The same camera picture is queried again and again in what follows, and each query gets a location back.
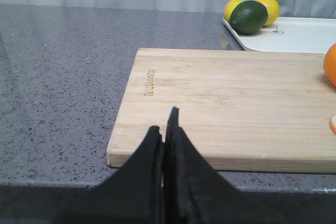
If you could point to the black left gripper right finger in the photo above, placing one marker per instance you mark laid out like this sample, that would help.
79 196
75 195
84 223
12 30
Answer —
193 191

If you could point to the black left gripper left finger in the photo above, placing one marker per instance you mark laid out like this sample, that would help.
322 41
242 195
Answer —
131 195

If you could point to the orange fruit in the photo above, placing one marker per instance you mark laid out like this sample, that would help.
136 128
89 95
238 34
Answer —
329 64

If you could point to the white rectangular tray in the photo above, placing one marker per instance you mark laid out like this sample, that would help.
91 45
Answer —
290 34

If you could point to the wooden cutting board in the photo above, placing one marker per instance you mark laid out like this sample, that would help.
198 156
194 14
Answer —
242 110

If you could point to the orange slice coaster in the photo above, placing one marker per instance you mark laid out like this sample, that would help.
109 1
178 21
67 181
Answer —
332 124

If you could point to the green lime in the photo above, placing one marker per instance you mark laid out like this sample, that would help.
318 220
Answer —
248 17

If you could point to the yellow lemon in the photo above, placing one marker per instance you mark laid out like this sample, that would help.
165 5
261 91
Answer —
230 6
273 9

